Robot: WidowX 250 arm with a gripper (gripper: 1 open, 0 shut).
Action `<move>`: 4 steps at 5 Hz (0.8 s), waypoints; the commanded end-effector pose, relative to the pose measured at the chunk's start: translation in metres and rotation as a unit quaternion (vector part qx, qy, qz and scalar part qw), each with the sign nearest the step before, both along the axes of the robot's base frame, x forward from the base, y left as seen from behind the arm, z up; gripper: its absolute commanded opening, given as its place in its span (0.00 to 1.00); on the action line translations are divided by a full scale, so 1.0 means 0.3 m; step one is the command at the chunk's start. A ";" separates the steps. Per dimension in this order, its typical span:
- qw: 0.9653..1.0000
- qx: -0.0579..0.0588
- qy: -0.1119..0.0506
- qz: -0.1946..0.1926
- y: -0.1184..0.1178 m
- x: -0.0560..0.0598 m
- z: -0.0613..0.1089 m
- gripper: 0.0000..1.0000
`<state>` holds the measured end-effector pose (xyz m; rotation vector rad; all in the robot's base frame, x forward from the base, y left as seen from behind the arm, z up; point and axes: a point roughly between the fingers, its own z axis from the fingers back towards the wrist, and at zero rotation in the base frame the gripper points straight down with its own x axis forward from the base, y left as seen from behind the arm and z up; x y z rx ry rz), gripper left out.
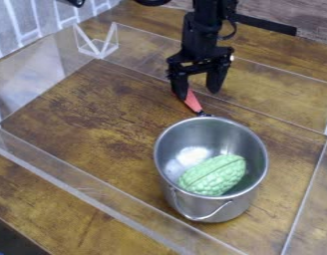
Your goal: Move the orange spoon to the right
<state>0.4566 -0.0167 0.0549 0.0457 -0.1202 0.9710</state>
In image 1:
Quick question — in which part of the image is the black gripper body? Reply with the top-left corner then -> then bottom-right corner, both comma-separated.
166,19 -> 234,80

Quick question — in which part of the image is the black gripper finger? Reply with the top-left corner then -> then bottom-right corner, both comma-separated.
206,64 -> 230,94
170,73 -> 189,101

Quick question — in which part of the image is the orange handled metal spoon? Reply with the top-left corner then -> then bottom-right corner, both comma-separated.
184,89 -> 209,117

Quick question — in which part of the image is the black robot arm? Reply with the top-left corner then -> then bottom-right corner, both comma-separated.
166,0 -> 238,101

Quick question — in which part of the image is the stainless steel pot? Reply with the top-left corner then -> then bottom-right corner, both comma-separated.
154,117 -> 269,223

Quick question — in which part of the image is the green bitter gourd toy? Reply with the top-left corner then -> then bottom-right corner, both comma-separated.
178,154 -> 246,196

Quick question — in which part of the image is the black cable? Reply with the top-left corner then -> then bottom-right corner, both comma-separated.
66,0 -> 240,42

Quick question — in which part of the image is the black wall strip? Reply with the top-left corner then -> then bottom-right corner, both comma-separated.
236,14 -> 297,36

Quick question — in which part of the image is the clear acrylic corner bracket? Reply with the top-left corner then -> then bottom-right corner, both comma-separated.
74,23 -> 121,59

